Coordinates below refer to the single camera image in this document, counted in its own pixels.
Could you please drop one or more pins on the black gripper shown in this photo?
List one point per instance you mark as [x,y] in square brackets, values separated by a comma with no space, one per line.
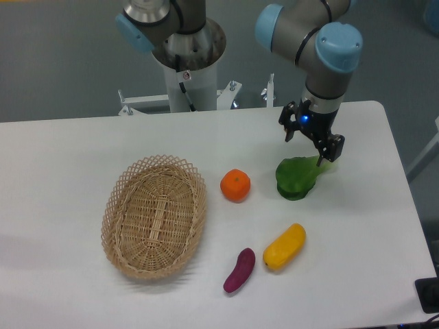
[316,126]

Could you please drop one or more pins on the green bok choy vegetable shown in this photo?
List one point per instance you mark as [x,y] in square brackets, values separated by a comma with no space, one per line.
[296,176]

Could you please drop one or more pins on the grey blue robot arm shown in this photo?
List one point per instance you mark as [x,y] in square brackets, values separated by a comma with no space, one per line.
[188,46]

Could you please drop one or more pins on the orange tangerine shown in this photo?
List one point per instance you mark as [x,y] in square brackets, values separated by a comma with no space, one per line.
[235,185]

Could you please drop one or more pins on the yellow mango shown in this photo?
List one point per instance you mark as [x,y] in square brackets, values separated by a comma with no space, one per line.
[285,248]

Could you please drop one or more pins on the white table leg right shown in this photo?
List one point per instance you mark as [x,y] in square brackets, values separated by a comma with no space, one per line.
[426,155]

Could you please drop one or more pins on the purple sweet potato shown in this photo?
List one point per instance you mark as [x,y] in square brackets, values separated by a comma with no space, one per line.
[243,269]

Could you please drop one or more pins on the woven wicker basket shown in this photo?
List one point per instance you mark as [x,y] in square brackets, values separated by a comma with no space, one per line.
[154,217]

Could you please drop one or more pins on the black device at edge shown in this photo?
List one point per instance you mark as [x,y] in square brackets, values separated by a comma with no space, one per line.
[427,290]

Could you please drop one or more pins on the white metal base frame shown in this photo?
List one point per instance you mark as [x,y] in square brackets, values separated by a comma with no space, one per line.
[226,100]

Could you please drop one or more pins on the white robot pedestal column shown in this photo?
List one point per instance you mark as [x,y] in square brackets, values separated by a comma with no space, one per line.
[199,87]

